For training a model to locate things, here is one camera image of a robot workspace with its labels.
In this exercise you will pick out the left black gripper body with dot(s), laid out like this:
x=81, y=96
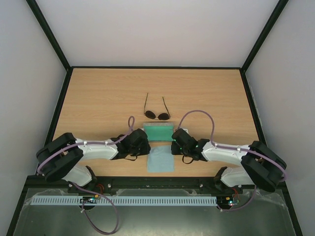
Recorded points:
x=139, y=151

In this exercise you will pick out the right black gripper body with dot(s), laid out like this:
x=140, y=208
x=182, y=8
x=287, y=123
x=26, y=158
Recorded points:
x=175, y=148

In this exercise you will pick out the grey glasses case green lining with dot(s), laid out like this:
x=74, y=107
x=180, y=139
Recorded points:
x=159, y=131

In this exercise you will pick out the light blue cleaning cloth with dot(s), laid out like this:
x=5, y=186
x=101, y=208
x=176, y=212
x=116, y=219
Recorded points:
x=160, y=160

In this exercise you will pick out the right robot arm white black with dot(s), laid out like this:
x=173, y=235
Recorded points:
x=255, y=163

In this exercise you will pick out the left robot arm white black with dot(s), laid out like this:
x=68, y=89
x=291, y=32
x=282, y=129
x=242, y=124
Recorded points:
x=59, y=160

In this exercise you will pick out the left green circuit board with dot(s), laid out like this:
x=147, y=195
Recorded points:
x=89, y=199

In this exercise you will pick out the green circuit board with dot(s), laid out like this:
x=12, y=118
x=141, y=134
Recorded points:
x=89, y=199
x=230, y=201

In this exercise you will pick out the right green circuit board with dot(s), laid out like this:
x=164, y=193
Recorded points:
x=230, y=201

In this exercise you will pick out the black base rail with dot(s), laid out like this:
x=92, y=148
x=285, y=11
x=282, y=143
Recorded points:
x=109, y=185

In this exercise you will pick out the light blue slotted cable duct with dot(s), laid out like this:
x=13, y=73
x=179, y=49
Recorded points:
x=126, y=201

